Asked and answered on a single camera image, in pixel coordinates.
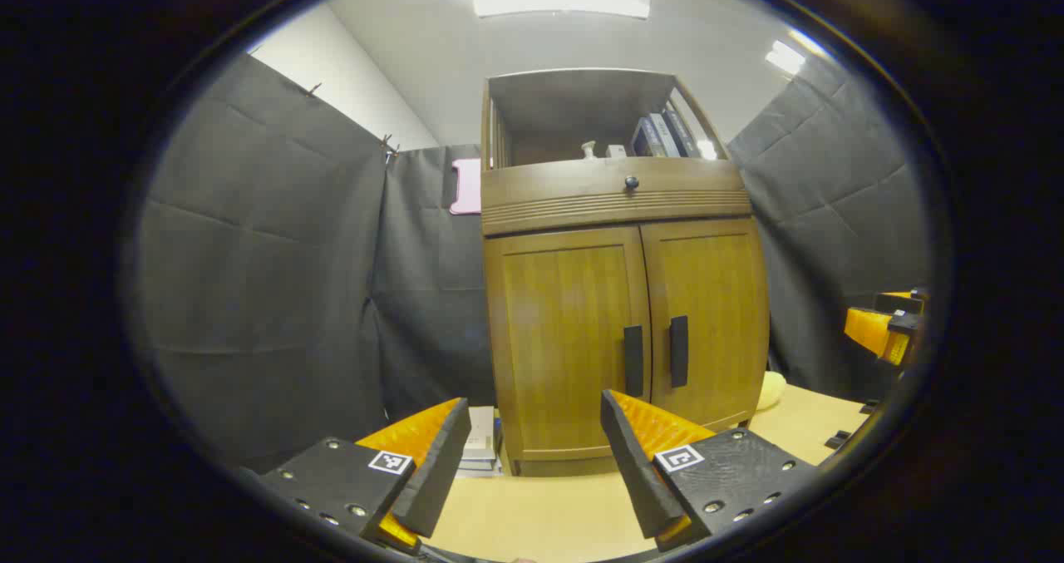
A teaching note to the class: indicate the cream cover book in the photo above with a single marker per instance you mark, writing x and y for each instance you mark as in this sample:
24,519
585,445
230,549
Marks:
482,430

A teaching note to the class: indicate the small white bottle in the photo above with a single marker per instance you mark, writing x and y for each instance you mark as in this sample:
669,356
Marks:
588,151

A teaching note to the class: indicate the wooden shoe cabinet door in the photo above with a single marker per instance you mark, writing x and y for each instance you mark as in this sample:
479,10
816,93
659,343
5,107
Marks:
719,313
565,338

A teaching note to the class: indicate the grey spine book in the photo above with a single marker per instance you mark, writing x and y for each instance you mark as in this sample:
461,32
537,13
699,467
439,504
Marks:
665,135

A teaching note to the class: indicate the black backdrop cloth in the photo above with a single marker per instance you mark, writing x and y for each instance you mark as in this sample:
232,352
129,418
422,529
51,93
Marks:
266,255

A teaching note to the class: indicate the small ceiling light panel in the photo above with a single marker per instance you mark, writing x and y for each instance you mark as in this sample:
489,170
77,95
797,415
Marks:
785,56

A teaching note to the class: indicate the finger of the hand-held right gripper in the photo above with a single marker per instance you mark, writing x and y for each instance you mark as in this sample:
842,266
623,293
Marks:
869,330

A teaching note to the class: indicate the wooden cabinet drawer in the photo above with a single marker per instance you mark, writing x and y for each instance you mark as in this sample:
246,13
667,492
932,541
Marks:
565,185

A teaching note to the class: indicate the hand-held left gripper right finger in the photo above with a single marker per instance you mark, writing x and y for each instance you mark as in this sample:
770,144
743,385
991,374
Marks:
636,480

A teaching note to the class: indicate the small white box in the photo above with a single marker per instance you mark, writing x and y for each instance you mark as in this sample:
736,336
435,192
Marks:
616,151

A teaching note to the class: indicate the pale yellow round object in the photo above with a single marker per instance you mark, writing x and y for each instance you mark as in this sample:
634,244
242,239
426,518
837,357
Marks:
770,390

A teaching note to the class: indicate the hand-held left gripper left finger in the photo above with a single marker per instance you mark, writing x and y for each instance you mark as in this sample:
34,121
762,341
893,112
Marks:
436,480

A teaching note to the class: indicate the thin white book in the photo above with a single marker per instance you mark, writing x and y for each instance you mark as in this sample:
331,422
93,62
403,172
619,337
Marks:
479,468
480,460

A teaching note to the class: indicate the small black object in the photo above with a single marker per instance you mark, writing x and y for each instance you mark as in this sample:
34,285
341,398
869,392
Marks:
837,440
869,407

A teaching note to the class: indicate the wooden double-door shoe cabinet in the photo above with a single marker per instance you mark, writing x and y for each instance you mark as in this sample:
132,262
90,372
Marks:
573,106

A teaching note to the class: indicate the dark blue book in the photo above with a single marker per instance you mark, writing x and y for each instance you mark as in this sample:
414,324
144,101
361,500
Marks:
643,139
683,130

